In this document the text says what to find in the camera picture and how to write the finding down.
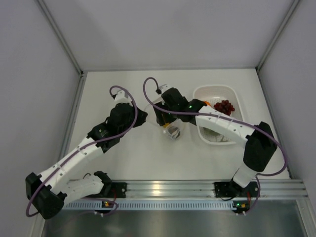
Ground fake dark plum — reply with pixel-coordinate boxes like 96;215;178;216
166;126;181;140

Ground aluminium corner post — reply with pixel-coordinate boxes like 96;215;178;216
35;0;83;76
255;0;302;74

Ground polka dot zip bag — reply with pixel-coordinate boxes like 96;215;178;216
144;104;185;141

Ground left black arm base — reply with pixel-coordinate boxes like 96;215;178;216
87;182;127;199

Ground aluminium front rail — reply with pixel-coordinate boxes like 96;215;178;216
122;179;308;199

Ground purple cable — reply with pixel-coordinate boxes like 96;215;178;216
25;85;138;218
143;77;288;218

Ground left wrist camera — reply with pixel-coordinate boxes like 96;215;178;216
114;90;130;104

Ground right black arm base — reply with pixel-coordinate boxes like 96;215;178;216
214;181;259;198

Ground left aluminium side rail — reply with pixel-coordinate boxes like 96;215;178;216
56;72;87;162

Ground right aluminium corner post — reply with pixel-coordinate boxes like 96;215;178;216
255;0;302;74

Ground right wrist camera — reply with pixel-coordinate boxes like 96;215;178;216
155;84;171;95

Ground fake red grapes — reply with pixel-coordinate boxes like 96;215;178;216
214;100;235;116

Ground white slotted cable duct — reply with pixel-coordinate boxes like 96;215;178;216
63;200;248;211

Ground fake green melon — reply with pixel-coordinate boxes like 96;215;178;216
203;128;223;140

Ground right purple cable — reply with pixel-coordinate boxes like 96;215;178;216
143;77;288;218

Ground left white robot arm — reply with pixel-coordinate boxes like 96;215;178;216
25;103;148;220

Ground left aluminium corner post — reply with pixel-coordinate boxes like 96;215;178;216
35;0;83;76

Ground white perforated plastic basket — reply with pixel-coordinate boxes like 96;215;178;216
193;85;243;146

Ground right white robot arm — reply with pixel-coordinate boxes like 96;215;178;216
154;85;277;196

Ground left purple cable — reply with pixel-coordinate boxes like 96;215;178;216
25;85;138;218

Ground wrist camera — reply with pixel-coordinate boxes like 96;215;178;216
155;84;171;95
114;90;130;104

